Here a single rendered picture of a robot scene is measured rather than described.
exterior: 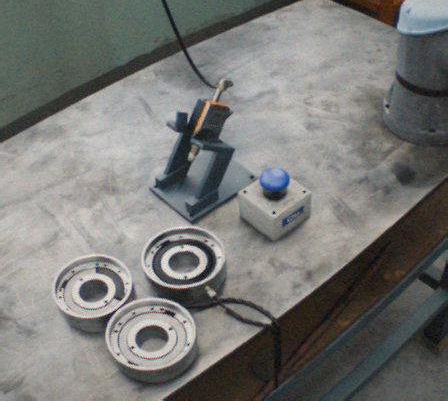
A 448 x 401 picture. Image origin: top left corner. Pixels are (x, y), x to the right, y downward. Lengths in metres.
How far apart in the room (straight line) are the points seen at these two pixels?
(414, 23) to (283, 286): 0.43
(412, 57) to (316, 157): 0.22
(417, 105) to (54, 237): 0.59
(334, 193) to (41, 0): 1.67
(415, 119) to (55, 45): 1.72
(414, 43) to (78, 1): 1.71
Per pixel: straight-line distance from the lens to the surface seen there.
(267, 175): 0.83
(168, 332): 0.72
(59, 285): 0.80
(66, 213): 0.93
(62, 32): 2.45
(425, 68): 0.96
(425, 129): 1.01
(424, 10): 0.94
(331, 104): 1.09
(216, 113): 0.86
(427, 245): 1.21
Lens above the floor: 1.41
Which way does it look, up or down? 40 degrees down
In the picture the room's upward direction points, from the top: 5 degrees counter-clockwise
